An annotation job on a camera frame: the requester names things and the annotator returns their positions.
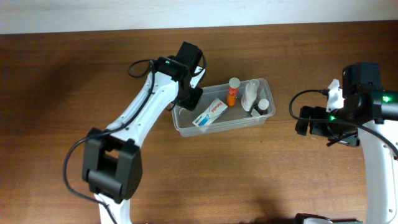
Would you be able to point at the white Panadol box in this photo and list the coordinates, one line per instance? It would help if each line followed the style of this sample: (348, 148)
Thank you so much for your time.
(213, 112)

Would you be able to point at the white spray bottle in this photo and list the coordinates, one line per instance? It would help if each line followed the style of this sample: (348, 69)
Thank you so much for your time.
(250, 94)

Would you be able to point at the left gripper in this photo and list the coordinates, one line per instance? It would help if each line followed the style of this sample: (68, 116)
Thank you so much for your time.
(191, 99)

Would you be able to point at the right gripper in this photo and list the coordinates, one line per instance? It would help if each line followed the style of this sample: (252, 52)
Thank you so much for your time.
(311, 121)

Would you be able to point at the orange tube white cap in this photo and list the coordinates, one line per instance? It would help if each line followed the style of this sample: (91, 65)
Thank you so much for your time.
(234, 84)

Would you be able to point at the dark bottle white cap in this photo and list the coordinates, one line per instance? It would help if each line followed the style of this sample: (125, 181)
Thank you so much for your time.
(262, 106)

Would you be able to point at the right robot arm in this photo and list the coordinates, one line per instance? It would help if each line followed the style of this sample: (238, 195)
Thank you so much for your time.
(360, 112)

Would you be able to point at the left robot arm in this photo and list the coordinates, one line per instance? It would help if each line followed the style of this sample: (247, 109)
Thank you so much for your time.
(112, 165)

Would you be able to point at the clear plastic container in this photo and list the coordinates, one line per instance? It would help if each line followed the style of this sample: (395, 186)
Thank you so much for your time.
(233, 118)

